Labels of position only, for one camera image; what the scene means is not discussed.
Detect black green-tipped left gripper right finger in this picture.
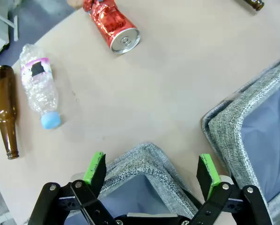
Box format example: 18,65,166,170
189,153,274,225

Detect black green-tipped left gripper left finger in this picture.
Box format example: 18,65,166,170
27,151,117,225

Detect crushed clear bottle blue cap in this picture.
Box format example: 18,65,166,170
19,44,62,130

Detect brown glass bottle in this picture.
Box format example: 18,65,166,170
242,0,265,11
0,65,20,160

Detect crushed red soda can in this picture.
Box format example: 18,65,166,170
82,0,141,55

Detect grey fabric basket bottle label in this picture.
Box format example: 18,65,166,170
65,142,203,225

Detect grey fabric basket plastic label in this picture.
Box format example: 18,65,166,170
202,51,280,225

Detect person's right hand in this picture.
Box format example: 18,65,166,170
67,0,85,10

